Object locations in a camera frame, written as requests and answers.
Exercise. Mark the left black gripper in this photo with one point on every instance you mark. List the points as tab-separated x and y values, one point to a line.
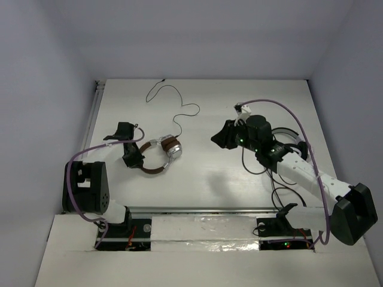
128	147

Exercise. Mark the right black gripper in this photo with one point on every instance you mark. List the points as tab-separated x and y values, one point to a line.
224	138

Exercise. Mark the brown silver headphones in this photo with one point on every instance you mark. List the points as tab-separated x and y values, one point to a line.
170	145

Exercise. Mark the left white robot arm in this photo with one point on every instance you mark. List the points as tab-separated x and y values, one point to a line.
85	186

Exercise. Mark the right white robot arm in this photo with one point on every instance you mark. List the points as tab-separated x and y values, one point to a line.
349	212

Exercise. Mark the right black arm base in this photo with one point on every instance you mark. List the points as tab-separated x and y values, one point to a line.
276	233

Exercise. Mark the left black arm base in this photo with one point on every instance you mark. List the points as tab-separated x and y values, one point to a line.
133	234

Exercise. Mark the white black headphones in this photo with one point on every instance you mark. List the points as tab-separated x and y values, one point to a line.
299	146

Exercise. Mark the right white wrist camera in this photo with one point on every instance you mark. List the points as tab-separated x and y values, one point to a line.
243	112

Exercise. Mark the aluminium rail at table front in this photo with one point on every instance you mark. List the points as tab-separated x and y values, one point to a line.
189	210

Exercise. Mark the aluminium rail at table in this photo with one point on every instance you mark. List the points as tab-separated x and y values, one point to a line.
189	210
99	89

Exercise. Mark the aluminium rail at table left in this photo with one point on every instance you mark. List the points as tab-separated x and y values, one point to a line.
99	89

